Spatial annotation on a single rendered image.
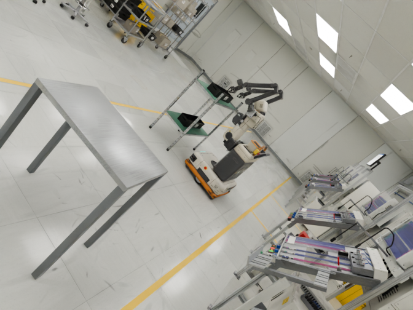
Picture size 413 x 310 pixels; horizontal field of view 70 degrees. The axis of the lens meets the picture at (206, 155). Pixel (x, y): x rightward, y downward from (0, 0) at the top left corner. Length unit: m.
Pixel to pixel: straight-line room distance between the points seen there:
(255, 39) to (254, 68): 1.07
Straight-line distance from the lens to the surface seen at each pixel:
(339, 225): 3.87
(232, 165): 3.90
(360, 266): 2.53
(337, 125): 11.15
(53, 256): 1.81
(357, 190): 7.09
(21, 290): 1.91
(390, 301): 2.58
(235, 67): 12.01
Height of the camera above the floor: 1.56
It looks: 17 degrees down
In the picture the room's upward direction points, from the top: 47 degrees clockwise
